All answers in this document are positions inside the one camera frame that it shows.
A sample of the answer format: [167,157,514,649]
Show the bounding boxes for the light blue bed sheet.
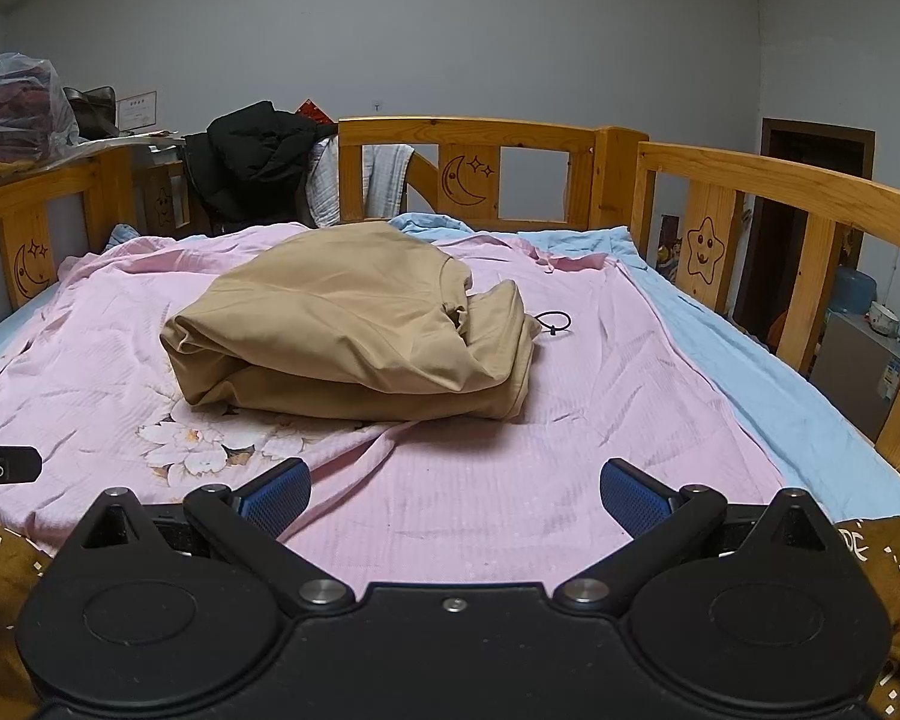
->
[0,210,900,522]

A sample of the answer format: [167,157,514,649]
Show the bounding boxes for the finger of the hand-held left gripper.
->
[0,446,43,483]

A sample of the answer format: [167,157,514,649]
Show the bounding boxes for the dark brown bag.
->
[61,86,121,140]

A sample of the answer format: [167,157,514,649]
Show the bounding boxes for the brown printed blanket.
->
[0,510,900,720]

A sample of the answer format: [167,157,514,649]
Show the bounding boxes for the white paper sheets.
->
[75,131,188,152]

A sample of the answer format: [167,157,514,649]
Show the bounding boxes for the wooden bed frame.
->
[0,116,900,470]

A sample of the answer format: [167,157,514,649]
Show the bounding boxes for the tan hooded jacket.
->
[160,221,542,422]

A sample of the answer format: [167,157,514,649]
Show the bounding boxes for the white appliance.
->
[808,307,900,421]

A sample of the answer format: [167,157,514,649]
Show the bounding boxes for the blue water bottle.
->
[827,264,878,316]

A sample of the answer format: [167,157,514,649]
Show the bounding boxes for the framed wall certificate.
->
[117,92,158,131]

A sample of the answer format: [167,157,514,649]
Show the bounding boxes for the grey towel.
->
[362,144,415,218]

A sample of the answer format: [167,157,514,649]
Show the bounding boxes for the dark wooden door frame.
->
[735,118,876,331]

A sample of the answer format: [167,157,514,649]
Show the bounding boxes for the pink floral bed sheet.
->
[0,221,788,593]

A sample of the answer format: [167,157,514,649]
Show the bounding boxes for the black puffer jacket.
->
[182,100,338,230]

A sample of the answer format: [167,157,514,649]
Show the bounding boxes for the clear plastic bag of clothes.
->
[0,52,80,170]

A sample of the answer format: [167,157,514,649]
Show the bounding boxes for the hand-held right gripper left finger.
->
[82,457,355,613]

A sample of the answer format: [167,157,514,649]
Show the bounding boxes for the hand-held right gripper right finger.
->
[555,457,833,613]

